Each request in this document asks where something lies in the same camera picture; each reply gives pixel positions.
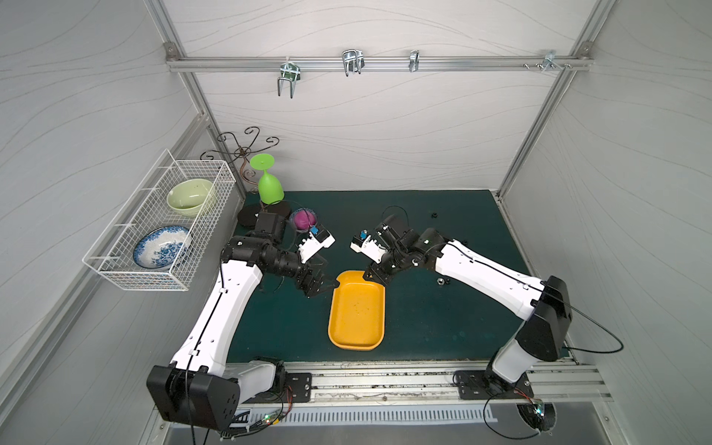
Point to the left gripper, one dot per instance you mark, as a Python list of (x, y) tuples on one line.
[(308, 278)]

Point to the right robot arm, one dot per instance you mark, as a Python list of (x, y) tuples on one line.
[(542, 305)]

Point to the light green bowl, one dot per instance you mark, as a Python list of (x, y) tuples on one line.
[(192, 197)]

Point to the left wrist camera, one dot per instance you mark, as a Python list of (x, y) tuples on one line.
[(318, 237)]

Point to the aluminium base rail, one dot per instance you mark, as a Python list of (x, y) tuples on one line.
[(430, 382)]

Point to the metal bracket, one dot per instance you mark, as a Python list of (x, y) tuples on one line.
[(414, 61)]

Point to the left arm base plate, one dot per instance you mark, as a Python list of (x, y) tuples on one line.
[(295, 388)]

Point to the white wire basket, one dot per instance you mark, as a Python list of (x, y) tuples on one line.
[(111, 256)]

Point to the metal hook middle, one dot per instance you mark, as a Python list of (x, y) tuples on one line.
[(353, 61)]

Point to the green plastic goblet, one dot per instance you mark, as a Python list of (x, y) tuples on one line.
[(269, 187)]

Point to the white slotted cable duct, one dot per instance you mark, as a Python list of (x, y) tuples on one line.
[(397, 415)]

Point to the metal hook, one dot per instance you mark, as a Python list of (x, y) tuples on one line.
[(289, 75), (353, 61), (549, 62)]

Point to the yellow plastic storage box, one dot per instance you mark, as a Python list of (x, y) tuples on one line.
[(357, 315)]

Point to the purple ball in bowl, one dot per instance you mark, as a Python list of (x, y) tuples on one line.
[(303, 219)]

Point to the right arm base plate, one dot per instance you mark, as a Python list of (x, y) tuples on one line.
[(480, 385)]

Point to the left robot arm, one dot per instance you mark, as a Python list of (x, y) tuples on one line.
[(192, 389)]

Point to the aluminium crossbar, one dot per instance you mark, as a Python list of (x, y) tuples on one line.
[(372, 64)]

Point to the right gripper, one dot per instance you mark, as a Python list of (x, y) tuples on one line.
[(384, 264)]

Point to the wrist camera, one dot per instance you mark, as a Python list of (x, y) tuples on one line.
[(318, 237), (364, 243)]

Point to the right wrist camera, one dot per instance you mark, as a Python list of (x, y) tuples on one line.
[(364, 243)]

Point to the black metal cup stand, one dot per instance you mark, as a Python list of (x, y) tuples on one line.
[(238, 156)]

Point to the metal hook right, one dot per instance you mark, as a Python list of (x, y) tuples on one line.
[(549, 62)]

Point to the blue white patterned bowl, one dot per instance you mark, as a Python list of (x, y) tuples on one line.
[(159, 249)]

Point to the metal hook left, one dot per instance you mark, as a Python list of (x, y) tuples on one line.
[(289, 75)]

